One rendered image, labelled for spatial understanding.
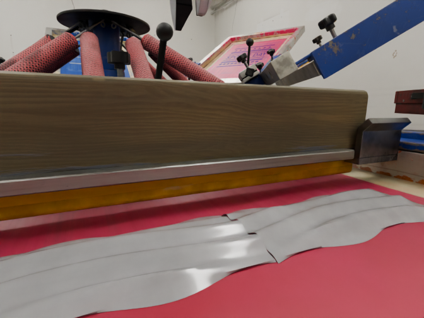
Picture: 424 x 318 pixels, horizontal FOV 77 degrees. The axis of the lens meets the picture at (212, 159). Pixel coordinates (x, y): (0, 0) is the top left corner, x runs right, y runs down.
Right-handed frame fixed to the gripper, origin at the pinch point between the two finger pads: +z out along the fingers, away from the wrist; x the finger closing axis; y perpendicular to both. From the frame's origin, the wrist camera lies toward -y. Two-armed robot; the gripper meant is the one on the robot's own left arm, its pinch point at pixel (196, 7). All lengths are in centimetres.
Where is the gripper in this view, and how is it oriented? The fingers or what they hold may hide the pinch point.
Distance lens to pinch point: 25.4
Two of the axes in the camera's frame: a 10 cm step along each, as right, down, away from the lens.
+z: 0.0, 9.8, 2.2
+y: -9.0, 0.9, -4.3
